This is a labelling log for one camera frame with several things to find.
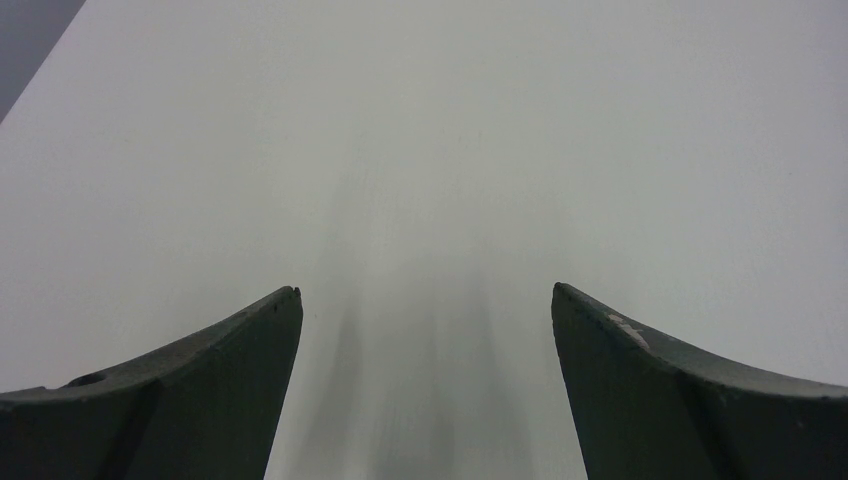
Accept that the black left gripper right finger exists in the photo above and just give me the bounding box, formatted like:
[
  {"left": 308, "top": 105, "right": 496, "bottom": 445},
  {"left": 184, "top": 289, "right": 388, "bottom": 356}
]
[{"left": 551, "top": 283, "right": 847, "bottom": 479}]

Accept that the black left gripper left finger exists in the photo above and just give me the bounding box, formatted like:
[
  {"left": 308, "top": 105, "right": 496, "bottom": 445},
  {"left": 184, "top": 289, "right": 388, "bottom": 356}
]
[{"left": 1, "top": 287, "right": 303, "bottom": 479}]

